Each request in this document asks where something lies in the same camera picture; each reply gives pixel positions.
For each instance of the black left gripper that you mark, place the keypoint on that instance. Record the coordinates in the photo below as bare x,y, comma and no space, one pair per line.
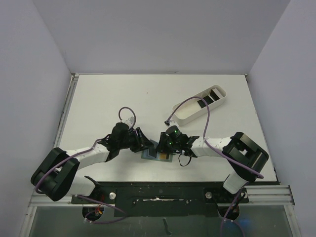
141,142

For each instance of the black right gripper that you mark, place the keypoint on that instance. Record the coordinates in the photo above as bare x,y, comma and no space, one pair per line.
162,144

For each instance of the green card holder wallet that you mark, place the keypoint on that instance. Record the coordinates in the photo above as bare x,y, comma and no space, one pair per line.
144,154

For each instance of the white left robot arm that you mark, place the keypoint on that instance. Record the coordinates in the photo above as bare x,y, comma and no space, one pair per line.
56,176

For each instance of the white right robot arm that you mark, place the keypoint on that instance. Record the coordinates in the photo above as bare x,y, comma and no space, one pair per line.
245,156

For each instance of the fallen black card in tray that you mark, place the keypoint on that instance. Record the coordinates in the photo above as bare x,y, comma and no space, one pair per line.
207,100

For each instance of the card stack in tray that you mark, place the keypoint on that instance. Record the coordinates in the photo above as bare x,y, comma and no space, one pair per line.
214,95

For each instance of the white oblong tray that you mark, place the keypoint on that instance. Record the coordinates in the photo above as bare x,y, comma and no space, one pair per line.
191,110

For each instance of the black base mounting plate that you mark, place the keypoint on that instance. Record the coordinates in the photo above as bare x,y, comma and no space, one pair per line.
163,199

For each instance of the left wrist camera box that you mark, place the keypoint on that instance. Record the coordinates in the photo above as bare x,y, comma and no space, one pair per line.
130,122

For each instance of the aluminium frame rail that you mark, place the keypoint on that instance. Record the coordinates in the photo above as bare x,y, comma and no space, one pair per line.
91,110

